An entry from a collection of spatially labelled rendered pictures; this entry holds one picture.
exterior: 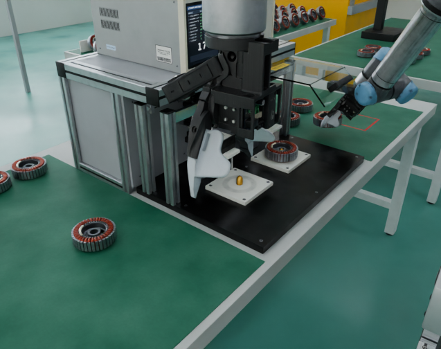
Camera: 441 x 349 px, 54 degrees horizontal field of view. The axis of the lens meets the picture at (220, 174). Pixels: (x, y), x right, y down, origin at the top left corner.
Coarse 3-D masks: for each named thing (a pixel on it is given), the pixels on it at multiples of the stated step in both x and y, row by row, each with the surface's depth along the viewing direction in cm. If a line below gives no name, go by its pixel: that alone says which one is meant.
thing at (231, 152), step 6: (222, 132) 132; (186, 138) 135; (228, 138) 129; (234, 138) 131; (222, 144) 127; (228, 144) 130; (234, 144) 132; (222, 150) 128; (228, 150) 130; (234, 150) 131; (228, 156) 127
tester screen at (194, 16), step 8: (192, 8) 112; (200, 8) 114; (192, 16) 113; (200, 16) 115; (192, 24) 114; (200, 24) 116; (192, 32) 115; (200, 32) 117; (192, 40) 116; (200, 40) 118; (192, 48) 117; (208, 48) 122; (192, 64) 119
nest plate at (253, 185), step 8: (232, 176) 137; (248, 176) 137; (256, 176) 137; (208, 184) 132; (216, 184) 132; (224, 184) 132; (232, 184) 132; (248, 184) 132; (256, 184) 132; (264, 184) 132; (272, 184) 134; (216, 192) 130; (224, 192) 129; (232, 192) 129; (240, 192) 129; (248, 192) 129; (256, 192) 129; (240, 200) 125; (248, 200) 125
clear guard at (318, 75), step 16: (272, 64) 146; (304, 64) 146; (320, 64) 146; (288, 80) 132; (304, 80) 130; (320, 80) 131; (336, 80) 137; (352, 80) 143; (320, 96) 128; (336, 96) 133
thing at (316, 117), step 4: (320, 112) 172; (324, 112) 172; (328, 112) 172; (316, 116) 167; (320, 116) 171; (324, 116) 170; (340, 116) 166; (316, 120) 167; (320, 120) 166; (340, 120) 165; (316, 124) 167; (320, 124) 166; (328, 124) 164; (340, 124) 166
